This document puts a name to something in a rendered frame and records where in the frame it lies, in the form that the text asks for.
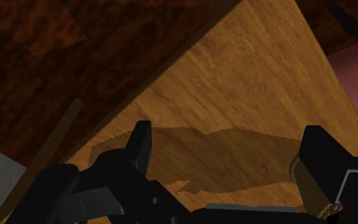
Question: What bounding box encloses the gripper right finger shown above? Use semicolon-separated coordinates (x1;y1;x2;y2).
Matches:
298;125;358;224

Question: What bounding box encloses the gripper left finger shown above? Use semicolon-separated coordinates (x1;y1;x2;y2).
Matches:
6;120;193;224

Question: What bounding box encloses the olive brown bar-shaped object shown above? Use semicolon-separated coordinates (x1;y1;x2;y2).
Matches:
288;153;345;220

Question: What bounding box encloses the wooden table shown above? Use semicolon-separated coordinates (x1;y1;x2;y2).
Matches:
0;0;358;224

